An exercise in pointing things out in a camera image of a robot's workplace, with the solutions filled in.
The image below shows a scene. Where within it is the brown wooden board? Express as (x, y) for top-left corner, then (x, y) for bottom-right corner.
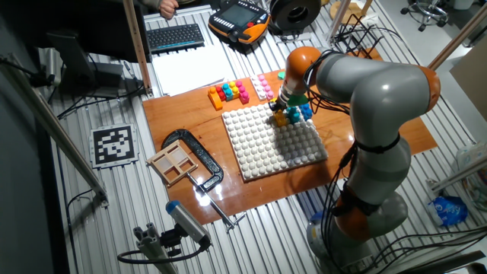
(142, 47), (438, 226)

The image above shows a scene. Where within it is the small wooden compartment frame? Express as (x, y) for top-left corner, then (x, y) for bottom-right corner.
(146, 139), (199, 187)

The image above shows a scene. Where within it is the office chair base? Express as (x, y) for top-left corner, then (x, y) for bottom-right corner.
(399, 0), (450, 33)

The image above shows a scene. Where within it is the white studded baseplate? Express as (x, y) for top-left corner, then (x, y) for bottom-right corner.
(221, 102), (329, 182)

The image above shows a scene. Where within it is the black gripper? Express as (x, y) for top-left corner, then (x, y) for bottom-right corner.
(268, 95), (291, 117)

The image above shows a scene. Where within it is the black camera cable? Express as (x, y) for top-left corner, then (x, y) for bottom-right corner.
(116, 243), (208, 265)

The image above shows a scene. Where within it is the magenta three-stud brick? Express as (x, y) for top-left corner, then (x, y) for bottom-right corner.
(234, 79), (251, 105)

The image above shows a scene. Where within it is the black filament spool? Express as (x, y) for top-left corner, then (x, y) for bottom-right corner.
(269, 0), (323, 37)

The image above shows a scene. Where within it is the black C-clamp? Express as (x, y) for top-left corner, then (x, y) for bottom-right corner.
(161, 128), (247, 233)

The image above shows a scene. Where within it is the blue plastic bag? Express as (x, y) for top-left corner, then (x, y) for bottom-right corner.
(426, 196), (469, 228)

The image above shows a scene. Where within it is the person's hand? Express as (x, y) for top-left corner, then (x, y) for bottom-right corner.
(159, 0), (182, 21)

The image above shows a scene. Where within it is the blue four-stud brick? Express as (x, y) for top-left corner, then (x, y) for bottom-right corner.
(299, 103), (314, 122)

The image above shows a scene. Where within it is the light pink four-stud brick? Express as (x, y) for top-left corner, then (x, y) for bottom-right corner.
(257, 73), (275, 100)

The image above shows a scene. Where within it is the silver metal post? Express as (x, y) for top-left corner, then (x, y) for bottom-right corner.
(326, 0), (352, 41)

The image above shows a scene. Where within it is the orange curved brick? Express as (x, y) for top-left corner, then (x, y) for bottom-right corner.
(207, 86), (224, 111)

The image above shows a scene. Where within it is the orange and black teach pendant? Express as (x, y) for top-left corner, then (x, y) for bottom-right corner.
(208, 0), (271, 46)

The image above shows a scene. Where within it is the long aluminium frame beam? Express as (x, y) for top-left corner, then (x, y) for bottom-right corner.
(0, 53), (110, 209)

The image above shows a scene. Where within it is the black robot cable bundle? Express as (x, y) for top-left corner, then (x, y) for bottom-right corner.
(302, 49), (403, 274)

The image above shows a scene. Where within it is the black monitor with stand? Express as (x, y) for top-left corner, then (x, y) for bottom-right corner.
(37, 0), (151, 99)

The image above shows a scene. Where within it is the grey camera with blue end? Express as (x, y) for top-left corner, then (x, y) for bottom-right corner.
(165, 200), (212, 248)

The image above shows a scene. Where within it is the white four-stud brick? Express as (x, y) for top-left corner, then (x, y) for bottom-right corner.
(250, 75), (268, 102)

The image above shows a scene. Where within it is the teal four-stud brick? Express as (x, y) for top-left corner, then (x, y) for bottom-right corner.
(285, 105), (301, 125)

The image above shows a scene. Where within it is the black wire stand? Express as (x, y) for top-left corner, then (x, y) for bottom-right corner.
(331, 14), (385, 60)

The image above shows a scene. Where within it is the brown cardboard box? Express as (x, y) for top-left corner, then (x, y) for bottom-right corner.
(449, 36), (487, 123)

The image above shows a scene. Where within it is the black keyboard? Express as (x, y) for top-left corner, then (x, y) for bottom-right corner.
(145, 23), (205, 54)

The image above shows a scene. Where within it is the white paper stack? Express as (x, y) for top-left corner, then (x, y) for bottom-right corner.
(151, 44), (237, 97)

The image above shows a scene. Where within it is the yellow four-stud brick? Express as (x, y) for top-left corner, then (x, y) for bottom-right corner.
(272, 109), (289, 128)

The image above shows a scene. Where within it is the short aluminium profile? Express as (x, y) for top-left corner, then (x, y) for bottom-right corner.
(429, 155), (487, 193)

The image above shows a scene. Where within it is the aluminium camera mount profile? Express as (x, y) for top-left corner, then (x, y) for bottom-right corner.
(132, 222), (180, 274)

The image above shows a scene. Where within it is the black and white marker board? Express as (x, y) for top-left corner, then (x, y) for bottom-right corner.
(89, 123), (140, 170)

